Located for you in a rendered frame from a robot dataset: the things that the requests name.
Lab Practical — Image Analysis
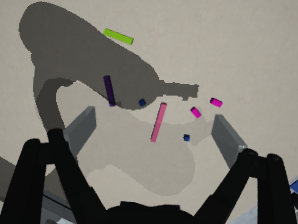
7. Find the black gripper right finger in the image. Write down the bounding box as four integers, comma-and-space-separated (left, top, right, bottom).
188, 114, 297, 224

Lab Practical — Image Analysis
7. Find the magenta block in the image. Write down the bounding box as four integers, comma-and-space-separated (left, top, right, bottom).
190, 106, 201, 118
210, 97, 223, 107

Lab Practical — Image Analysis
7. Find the purple rod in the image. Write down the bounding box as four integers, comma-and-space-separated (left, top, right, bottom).
103, 75, 116, 107

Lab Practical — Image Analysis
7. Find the small blue cube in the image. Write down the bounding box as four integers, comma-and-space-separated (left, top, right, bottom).
138, 98, 146, 106
184, 134, 190, 141

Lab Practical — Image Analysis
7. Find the lime green rod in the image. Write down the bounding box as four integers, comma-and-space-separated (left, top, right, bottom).
103, 28, 133, 45

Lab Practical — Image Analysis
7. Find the pink rod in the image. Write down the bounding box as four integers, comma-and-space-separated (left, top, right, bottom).
151, 102, 167, 142

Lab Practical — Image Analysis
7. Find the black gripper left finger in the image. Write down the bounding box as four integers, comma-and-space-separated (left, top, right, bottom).
0, 106, 116, 224

